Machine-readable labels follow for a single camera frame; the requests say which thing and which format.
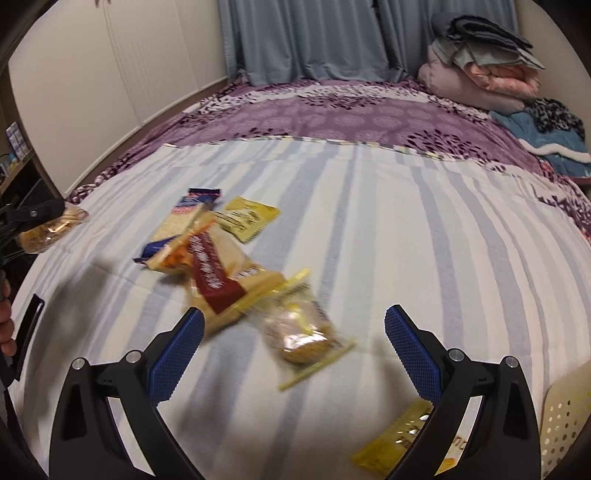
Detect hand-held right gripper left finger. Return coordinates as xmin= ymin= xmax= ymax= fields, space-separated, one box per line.
xmin=48 ymin=307 xmax=206 ymax=480

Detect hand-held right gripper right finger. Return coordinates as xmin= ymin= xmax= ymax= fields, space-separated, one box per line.
xmin=384 ymin=304 xmax=541 ymax=480

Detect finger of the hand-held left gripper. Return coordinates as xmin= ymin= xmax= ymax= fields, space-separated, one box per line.
xmin=0 ymin=198 xmax=66 ymax=232

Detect orange snack clear packet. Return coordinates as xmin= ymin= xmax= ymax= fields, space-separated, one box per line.
xmin=17 ymin=205 xmax=89 ymax=256

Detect yellow cracker packet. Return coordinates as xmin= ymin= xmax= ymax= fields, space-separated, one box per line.
xmin=351 ymin=399 xmax=468 ymax=479

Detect clear seeded cake packet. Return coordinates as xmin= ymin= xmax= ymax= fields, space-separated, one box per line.
xmin=248 ymin=269 xmax=357 ymax=392

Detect blue soda biscuit packet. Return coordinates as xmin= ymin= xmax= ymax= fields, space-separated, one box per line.
xmin=133 ymin=186 xmax=225 ymax=267

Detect cream perforated plastic basket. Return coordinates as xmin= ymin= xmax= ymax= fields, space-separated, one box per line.
xmin=537 ymin=375 xmax=591 ymax=480

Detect person's left hand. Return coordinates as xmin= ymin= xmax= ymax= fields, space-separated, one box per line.
xmin=0 ymin=277 xmax=18 ymax=357

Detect small blue white boxes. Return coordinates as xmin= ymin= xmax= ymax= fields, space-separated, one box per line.
xmin=4 ymin=122 xmax=31 ymax=163

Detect beige red band packet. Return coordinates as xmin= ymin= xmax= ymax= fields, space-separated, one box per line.
xmin=156 ymin=217 xmax=288 ymax=336

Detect striped blue white blanket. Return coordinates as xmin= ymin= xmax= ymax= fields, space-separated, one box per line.
xmin=8 ymin=135 xmax=591 ymax=480

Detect small yellow snack packet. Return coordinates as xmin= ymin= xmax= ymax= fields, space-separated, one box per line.
xmin=216 ymin=196 xmax=282 ymax=244

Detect white wardrobe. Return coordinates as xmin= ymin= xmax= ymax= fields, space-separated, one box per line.
xmin=8 ymin=0 xmax=230 ymax=188

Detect blue fleece blanket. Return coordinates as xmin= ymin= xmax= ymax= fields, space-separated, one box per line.
xmin=491 ymin=108 xmax=591 ymax=177

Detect purple floral bedsheet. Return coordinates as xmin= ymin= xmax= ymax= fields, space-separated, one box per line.
xmin=66 ymin=76 xmax=591 ymax=243

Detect mauve folded quilt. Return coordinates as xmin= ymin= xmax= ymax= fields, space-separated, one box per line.
xmin=417 ymin=46 xmax=528 ymax=114

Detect leopard print cloth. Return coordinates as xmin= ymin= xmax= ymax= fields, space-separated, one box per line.
xmin=521 ymin=97 xmax=585 ymax=136

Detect pink folded quilt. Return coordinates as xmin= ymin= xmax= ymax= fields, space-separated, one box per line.
xmin=463 ymin=61 xmax=542 ymax=99

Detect pale green folded blanket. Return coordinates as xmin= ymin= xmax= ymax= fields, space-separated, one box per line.
xmin=435 ymin=39 xmax=546 ymax=71

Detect blue grey curtain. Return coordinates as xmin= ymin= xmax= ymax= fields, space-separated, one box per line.
xmin=217 ymin=0 xmax=521 ymax=87

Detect grey folded blanket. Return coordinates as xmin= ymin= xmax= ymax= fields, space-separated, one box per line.
xmin=431 ymin=12 xmax=537 ymax=52

